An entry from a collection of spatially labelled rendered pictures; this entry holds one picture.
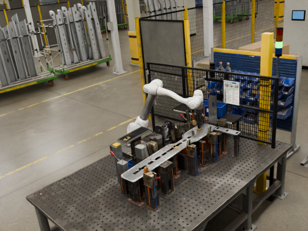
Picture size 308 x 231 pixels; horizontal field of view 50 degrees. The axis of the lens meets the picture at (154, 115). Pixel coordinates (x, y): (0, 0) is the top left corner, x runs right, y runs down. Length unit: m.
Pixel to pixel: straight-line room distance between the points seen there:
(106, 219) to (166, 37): 3.59
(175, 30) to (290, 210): 3.21
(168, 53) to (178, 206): 3.31
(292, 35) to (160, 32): 4.89
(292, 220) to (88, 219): 2.28
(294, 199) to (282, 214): 0.34
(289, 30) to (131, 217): 7.82
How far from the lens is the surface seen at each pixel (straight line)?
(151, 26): 6.07
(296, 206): 4.44
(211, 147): 3.74
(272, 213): 4.27
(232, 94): 4.10
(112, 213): 3.19
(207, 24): 7.76
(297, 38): 9.91
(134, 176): 3.09
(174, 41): 5.72
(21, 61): 10.19
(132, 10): 11.00
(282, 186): 4.47
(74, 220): 3.22
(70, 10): 11.44
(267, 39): 3.79
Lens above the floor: 2.64
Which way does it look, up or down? 22 degrees down
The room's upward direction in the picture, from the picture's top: 5 degrees counter-clockwise
